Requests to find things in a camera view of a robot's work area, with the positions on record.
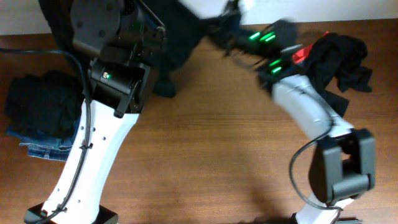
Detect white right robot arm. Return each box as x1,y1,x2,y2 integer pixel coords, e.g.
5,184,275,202
226,19,376,224

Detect red garment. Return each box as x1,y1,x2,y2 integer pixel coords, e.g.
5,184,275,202
290,42,315,67

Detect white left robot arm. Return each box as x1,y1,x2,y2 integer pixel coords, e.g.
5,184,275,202
24,1,165,223

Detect folded blue jeans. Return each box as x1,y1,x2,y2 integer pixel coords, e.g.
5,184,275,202
6,118,80,161

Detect folded black garment stack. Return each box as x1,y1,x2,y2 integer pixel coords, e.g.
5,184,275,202
4,70,83,138

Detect crumpled black clothes pile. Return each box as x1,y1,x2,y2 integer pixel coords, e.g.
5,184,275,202
304,33,373,116

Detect black trousers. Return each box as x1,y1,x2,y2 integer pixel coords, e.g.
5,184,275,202
144,0,245,98

